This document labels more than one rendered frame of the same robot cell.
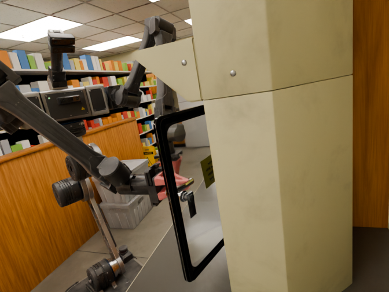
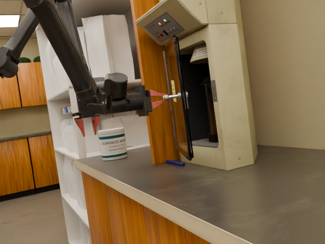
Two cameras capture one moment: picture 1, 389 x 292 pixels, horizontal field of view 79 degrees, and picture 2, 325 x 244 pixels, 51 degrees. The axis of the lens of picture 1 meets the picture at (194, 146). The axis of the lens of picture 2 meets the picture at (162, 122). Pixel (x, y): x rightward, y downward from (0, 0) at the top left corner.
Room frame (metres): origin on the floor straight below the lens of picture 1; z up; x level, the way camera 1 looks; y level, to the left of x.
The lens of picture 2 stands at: (-0.24, 0.89, 1.18)
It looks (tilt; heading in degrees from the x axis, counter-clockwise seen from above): 3 degrees down; 314
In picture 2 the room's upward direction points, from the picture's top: 8 degrees counter-clockwise
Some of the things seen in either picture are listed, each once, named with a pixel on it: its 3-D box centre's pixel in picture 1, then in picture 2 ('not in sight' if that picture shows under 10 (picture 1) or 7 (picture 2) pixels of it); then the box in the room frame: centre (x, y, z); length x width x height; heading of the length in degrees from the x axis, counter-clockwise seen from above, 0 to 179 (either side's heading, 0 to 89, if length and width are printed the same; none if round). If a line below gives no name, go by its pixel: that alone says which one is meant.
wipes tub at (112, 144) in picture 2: not in sight; (112, 143); (1.17, -0.17, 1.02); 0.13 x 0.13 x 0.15
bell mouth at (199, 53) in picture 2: not in sight; (213, 52); (0.49, -0.17, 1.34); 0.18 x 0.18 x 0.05
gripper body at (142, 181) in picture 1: (147, 184); (134, 101); (0.61, 0.14, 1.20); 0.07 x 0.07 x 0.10; 68
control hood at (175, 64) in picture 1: (195, 75); (168, 22); (0.57, -0.03, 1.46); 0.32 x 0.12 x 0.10; 159
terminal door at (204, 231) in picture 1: (210, 181); (176, 99); (0.58, -0.03, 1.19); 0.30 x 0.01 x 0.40; 139
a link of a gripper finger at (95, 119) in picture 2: not in sight; (90, 124); (0.93, 0.10, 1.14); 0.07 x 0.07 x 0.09; 70
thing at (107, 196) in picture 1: (124, 179); not in sight; (2.69, 0.90, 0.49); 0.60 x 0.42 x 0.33; 159
